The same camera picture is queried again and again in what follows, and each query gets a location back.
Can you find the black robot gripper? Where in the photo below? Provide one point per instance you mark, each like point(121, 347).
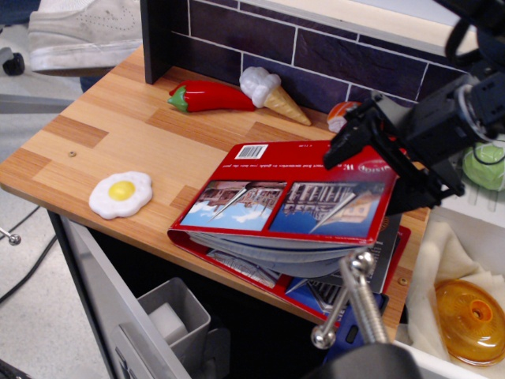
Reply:
point(416, 142)

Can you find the red travel guide book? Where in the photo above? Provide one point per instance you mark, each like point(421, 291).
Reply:
point(272, 214)

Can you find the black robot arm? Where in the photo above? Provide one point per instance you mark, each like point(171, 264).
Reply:
point(476, 43)

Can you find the toy salmon sushi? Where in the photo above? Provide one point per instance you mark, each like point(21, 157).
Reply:
point(336, 117)

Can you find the green toy cabbage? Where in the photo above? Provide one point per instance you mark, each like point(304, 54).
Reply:
point(483, 164)

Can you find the cream white cloth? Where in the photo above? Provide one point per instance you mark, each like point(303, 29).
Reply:
point(441, 257)

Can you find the toy ice cream cone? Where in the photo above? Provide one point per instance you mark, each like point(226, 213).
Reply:
point(265, 90)

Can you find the blue plastic clamp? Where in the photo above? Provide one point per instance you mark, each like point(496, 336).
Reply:
point(347, 334)

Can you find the orange plastic lid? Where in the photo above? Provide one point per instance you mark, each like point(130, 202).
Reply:
point(471, 323)

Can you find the red toy chili pepper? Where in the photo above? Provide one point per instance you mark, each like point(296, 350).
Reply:
point(193, 96)

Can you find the grey plastic bin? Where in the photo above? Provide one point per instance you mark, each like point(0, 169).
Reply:
point(190, 349)

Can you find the white foam block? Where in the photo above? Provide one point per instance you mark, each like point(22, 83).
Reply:
point(168, 323)

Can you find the toy fried egg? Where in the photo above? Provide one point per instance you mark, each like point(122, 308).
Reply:
point(121, 195)

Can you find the grey cabinet door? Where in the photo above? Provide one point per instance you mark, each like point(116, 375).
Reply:
point(129, 343)

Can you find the white sneaker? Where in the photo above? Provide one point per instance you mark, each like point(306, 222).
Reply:
point(75, 37)

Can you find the black chair caster wheel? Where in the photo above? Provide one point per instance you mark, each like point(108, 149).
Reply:
point(14, 66)

